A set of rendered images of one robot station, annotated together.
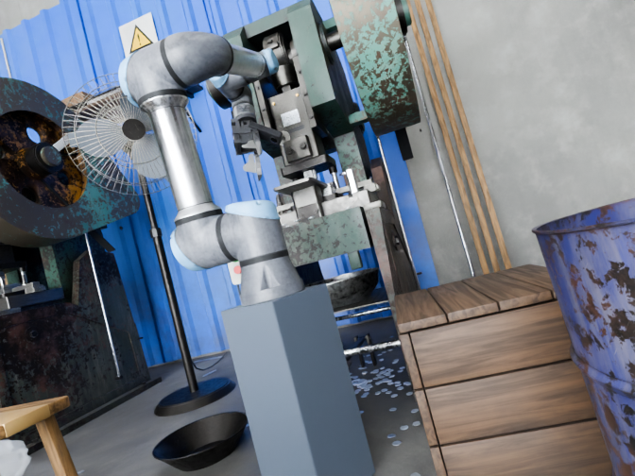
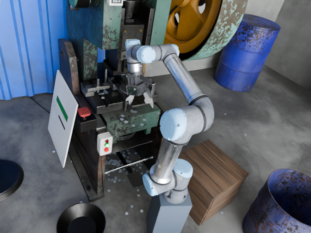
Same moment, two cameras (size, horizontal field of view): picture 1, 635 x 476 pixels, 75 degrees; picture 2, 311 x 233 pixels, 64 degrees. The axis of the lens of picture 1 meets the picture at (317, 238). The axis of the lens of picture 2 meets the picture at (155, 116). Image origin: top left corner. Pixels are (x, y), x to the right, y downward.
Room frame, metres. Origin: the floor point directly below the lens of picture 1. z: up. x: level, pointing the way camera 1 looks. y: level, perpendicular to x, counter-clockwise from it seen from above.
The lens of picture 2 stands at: (0.58, 0.97, 1.63)
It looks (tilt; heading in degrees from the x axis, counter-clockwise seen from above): 37 degrees down; 306
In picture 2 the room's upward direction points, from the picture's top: 12 degrees clockwise
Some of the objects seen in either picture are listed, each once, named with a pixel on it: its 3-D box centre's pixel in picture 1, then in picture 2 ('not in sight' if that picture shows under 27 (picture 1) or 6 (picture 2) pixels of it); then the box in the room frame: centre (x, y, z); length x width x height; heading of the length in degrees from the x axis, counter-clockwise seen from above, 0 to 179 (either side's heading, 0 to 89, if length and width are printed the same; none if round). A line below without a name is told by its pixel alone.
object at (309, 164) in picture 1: (310, 170); (121, 67); (1.67, -0.04, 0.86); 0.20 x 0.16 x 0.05; 75
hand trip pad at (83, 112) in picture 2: not in sight; (83, 116); (1.53, 0.34, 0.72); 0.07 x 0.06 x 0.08; 165
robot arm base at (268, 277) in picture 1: (268, 276); (175, 186); (0.96, 0.13, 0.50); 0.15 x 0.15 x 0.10
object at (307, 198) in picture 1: (306, 202); (132, 101); (1.50, 0.01, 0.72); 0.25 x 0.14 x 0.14; 165
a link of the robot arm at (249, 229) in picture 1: (253, 229); (179, 173); (0.96, 0.14, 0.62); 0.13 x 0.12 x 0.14; 73
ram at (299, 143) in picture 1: (295, 127); (127, 44); (1.63, -0.03, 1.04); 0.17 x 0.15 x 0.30; 165
